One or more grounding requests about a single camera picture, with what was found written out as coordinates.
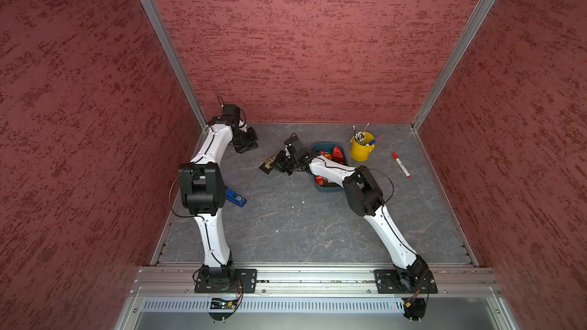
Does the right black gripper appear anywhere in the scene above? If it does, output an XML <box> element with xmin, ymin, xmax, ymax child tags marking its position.
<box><xmin>271</xmin><ymin>149</ymin><xmax>300</xmax><ymax>174</ymax></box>

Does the black oolong tea bag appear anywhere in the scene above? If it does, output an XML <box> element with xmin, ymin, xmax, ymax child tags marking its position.
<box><xmin>259</xmin><ymin>156</ymin><xmax>276</xmax><ymax>174</ymax></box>

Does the red foil tea bag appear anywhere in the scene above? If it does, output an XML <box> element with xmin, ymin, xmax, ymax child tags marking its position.
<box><xmin>331</xmin><ymin>146</ymin><xmax>345</xmax><ymax>164</ymax></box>

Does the teal plastic storage box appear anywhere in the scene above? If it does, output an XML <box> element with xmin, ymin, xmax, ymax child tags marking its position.
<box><xmin>310</xmin><ymin>142</ymin><xmax>348</xmax><ymax>193</ymax></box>

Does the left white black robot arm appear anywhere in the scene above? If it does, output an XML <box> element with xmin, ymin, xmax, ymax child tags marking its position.
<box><xmin>179</xmin><ymin>115</ymin><xmax>258</xmax><ymax>287</ymax></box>

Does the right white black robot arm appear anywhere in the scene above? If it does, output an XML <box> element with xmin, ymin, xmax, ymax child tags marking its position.
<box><xmin>273</xmin><ymin>151</ymin><xmax>431</xmax><ymax>293</ymax></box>

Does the blue stapler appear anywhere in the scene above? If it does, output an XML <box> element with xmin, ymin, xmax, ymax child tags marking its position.
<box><xmin>226</xmin><ymin>189</ymin><xmax>247</xmax><ymax>207</ymax></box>

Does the yellow pen holder cup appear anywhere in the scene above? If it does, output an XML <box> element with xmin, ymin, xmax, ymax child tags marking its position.
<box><xmin>350</xmin><ymin>131</ymin><xmax>375</xmax><ymax>162</ymax></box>

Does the red white marker pen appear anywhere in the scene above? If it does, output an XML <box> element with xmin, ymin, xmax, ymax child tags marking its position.
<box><xmin>392</xmin><ymin>153</ymin><xmax>411</xmax><ymax>178</ymax></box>

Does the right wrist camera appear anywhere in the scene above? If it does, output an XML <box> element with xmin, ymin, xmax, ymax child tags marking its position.
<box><xmin>284</xmin><ymin>133</ymin><xmax>307</xmax><ymax>160</ymax></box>

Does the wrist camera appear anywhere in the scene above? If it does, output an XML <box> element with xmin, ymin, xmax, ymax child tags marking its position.
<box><xmin>284</xmin><ymin>133</ymin><xmax>307</xmax><ymax>160</ymax></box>
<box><xmin>220</xmin><ymin>104</ymin><xmax>241</xmax><ymax>128</ymax></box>

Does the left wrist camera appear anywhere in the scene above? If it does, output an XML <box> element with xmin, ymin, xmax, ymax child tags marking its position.
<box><xmin>220</xmin><ymin>104</ymin><xmax>241</xmax><ymax>128</ymax></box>

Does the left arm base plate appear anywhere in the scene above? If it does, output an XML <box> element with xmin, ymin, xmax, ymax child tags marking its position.
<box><xmin>194</xmin><ymin>266</ymin><xmax>258</xmax><ymax>294</ymax></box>

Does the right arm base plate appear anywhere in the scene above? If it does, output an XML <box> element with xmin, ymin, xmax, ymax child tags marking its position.
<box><xmin>374</xmin><ymin>270</ymin><xmax>438</xmax><ymax>296</ymax></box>

